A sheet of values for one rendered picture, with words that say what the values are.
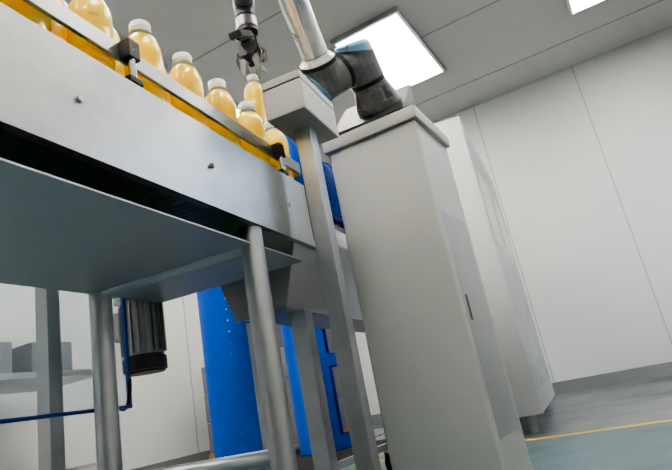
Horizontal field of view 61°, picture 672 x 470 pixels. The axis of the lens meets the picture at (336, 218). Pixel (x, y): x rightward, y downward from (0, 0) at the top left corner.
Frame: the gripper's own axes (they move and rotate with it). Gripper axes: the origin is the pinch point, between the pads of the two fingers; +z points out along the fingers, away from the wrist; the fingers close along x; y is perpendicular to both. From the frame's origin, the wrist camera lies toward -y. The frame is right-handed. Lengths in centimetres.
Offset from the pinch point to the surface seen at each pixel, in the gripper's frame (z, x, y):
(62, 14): 50, -21, -100
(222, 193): 69, -23, -68
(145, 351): 88, 26, -33
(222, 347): 82, 45, 31
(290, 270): 74, -11, -19
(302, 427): 118, 62, 119
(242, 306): 80, 4, -19
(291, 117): 46, -30, -44
